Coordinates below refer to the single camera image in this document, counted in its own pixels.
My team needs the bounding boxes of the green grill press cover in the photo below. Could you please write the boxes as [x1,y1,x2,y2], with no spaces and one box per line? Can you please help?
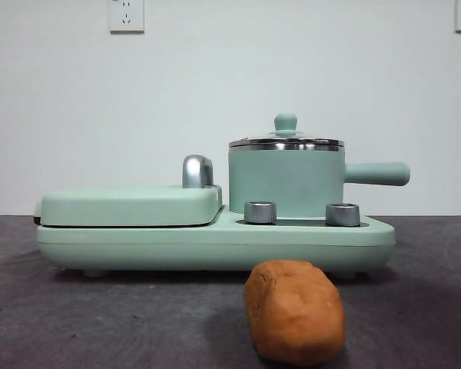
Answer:
[32,183,224,228]

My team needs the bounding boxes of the silver control knob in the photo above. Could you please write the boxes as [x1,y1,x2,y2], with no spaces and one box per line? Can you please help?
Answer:
[325,202,361,227]
[244,200,277,224]

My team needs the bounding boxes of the chrome grill cover handle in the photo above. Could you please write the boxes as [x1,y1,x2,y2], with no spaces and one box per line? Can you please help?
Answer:
[181,154,216,189]

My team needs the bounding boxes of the brown potato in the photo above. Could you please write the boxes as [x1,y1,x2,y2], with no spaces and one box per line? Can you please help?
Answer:
[244,259,347,367]

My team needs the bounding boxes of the glass lid with green knob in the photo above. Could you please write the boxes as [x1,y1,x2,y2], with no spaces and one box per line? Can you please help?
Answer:
[228,112,345,149]

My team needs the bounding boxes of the green breakfast maker base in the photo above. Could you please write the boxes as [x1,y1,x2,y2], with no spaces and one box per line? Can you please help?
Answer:
[36,203,396,278]

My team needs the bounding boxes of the green steamer pot with handle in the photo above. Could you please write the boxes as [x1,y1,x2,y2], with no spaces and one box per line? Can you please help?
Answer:
[227,140,411,219]

